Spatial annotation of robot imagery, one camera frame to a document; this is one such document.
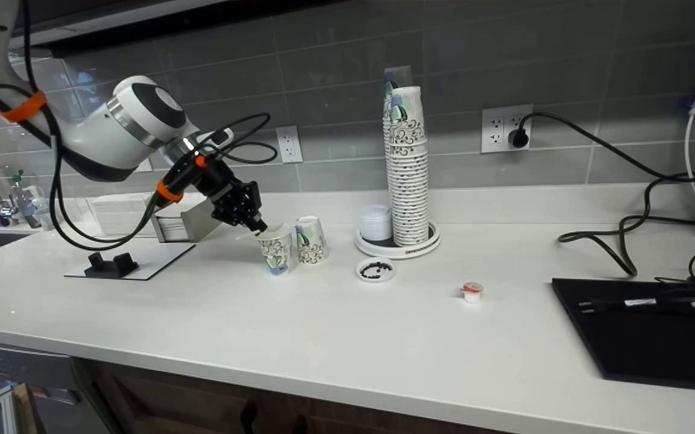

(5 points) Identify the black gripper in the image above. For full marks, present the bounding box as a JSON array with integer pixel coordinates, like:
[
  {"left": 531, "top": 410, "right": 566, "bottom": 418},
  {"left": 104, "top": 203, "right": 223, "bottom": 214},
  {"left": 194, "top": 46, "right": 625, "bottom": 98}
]
[{"left": 175, "top": 155, "right": 269, "bottom": 235}]

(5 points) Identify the patterned paper cup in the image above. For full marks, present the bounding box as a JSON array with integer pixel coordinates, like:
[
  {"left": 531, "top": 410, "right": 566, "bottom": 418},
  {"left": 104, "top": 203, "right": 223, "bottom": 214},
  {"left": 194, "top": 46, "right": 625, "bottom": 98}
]
[
  {"left": 292, "top": 213, "right": 331, "bottom": 268},
  {"left": 256, "top": 222, "right": 300, "bottom": 276}
]

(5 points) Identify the short white lid stack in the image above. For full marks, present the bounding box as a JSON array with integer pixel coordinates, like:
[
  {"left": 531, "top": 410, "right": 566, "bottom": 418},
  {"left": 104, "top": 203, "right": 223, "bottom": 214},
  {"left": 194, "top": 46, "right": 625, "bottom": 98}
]
[{"left": 358, "top": 203, "right": 396, "bottom": 243}]

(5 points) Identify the brown coffee beans pile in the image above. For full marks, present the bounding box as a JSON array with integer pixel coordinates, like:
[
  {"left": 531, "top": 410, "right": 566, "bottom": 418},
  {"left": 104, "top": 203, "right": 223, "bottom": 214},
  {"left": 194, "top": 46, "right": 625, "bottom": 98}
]
[{"left": 358, "top": 260, "right": 393, "bottom": 280}]

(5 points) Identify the white round plastic lid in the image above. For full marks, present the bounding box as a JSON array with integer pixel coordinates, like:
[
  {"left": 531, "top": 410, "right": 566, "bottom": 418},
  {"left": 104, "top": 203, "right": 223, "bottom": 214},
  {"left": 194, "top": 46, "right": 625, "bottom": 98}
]
[{"left": 352, "top": 256, "right": 397, "bottom": 286}]

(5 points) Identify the white round cup tray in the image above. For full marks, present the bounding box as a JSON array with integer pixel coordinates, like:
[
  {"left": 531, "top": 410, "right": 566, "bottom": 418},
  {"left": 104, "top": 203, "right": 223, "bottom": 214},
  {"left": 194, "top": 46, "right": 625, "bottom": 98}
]
[{"left": 352, "top": 222, "right": 443, "bottom": 263}]

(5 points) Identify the small creamer cup red lid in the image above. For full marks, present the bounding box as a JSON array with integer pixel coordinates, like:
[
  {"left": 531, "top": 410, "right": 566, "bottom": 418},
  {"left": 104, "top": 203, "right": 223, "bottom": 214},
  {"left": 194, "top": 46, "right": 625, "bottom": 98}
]
[{"left": 459, "top": 280, "right": 488, "bottom": 308}]

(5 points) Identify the tall stack of paper cups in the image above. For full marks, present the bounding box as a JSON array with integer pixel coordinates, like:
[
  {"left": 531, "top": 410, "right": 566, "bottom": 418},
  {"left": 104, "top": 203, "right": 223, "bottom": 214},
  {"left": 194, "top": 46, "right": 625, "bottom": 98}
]
[{"left": 381, "top": 79, "right": 431, "bottom": 248}]

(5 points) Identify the black power plug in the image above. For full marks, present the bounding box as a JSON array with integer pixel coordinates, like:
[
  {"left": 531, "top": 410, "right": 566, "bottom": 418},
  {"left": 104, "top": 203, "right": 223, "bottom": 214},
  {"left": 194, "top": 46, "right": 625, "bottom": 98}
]
[{"left": 506, "top": 125, "right": 533, "bottom": 151}]

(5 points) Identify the small orange cable strap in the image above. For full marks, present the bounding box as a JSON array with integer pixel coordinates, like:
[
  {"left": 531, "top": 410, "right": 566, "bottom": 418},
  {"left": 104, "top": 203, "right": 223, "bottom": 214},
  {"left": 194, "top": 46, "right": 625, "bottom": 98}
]
[{"left": 154, "top": 179, "right": 186, "bottom": 205}]

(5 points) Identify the white wall outlet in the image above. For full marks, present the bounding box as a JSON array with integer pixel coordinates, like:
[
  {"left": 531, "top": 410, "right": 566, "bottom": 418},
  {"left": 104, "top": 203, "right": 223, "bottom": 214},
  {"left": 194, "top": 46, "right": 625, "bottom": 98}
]
[
  {"left": 275, "top": 122, "right": 307, "bottom": 167},
  {"left": 480, "top": 100, "right": 537, "bottom": 157}
]

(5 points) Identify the black mount block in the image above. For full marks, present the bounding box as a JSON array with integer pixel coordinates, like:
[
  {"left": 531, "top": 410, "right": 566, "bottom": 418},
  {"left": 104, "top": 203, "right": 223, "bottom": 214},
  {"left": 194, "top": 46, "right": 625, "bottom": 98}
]
[{"left": 83, "top": 248, "right": 141, "bottom": 280}]

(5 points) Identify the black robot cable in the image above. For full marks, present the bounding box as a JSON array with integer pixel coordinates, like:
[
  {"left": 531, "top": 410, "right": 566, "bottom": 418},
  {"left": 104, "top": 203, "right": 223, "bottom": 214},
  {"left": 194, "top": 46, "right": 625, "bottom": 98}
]
[{"left": 6, "top": 0, "right": 282, "bottom": 254}]

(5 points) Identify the large orange cable strap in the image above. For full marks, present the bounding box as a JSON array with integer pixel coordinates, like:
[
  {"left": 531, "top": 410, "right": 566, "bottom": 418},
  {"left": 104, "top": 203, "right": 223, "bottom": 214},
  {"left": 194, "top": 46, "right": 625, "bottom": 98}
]
[{"left": 0, "top": 88, "right": 47, "bottom": 125}]

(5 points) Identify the black power cable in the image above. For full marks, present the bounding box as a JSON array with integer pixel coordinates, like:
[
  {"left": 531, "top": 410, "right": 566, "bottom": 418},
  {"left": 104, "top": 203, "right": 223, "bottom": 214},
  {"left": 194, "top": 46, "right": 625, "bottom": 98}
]
[{"left": 513, "top": 108, "right": 695, "bottom": 280}]

